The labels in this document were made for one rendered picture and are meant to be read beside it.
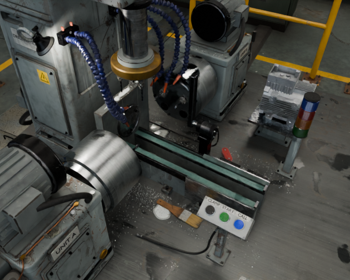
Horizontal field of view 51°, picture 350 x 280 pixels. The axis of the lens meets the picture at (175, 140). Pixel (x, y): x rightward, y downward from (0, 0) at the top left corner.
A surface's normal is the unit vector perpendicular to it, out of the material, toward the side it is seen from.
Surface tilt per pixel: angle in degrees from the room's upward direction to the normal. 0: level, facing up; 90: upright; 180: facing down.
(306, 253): 0
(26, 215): 90
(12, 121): 0
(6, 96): 0
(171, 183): 90
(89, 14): 90
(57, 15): 90
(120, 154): 36
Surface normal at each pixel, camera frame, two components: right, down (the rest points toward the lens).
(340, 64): 0.02, -0.72
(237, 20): -0.52, 0.59
